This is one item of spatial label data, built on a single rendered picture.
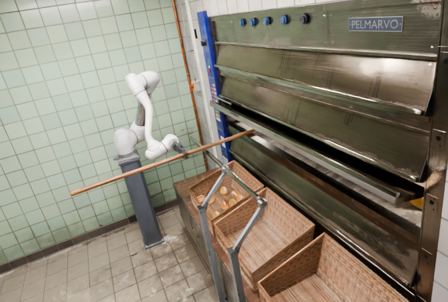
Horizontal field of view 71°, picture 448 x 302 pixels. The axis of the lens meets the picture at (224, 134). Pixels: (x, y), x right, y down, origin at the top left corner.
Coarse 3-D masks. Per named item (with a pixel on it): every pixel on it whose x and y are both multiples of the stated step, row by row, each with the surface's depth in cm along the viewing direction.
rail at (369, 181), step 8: (216, 104) 254; (232, 112) 228; (248, 120) 207; (264, 128) 190; (280, 136) 175; (296, 144) 162; (312, 152) 151; (328, 160) 142; (344, 168) 133; (360, 176) 126; (376, 184) 119; (392, 192) 113
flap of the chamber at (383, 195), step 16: (224, 112) 241; (240, 112) 236; (256, 128) 198; (272, 128) 196; (288, 128) 198; (288, 144) 169; (304, 144) 168; (320, 144) 169; (320, 160) 147; (336, 160) 147; (352, 160) 148; (352, 176) 130; (368, 176) 130; (384, 176) 131; (384, 192) 116; (400, 192) 117; (416, 192) 118
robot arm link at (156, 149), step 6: (144, 90) 255; (138, 96) 253; (144, 96) 254; (144, 102) 255; (150, 102) 257; (150, 108) 256; (150, 114) 255; (150, 120) 255; (150, 126) 255; (150, 132) 255; (150, 138) 254; (150, 144) 253; (156, 144) 253; (162, 144) 254; (150, 150) 252; (156, 150) 252; (162, 150) 253; (150, 156) 251; (156, 156) 253
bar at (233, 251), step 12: (228, 168) 208; (240, 180) 190; (252, 192) 176; (204, 204) 209; (264, 204) 166; (204, 216) 211; (204, 228) 214; (240, 240) 168; (228, 252) 169; (216, 264) 227; (216, 276) 230; (240, 276) 174; (216, 288) 236; (240, 288) 176; (240, 300) 179
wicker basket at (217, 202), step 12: (240, 168) 276; (204, 180) 281; (216, 180) 286; (228, 180) 292; (252, 180) 257; (192, 192) 270; (204, 192) 285; (216, 192) 290; (228, 192) 288; (240, 192) 278; (216, 204) 273; (240, 204) 238; (216, 216) 232
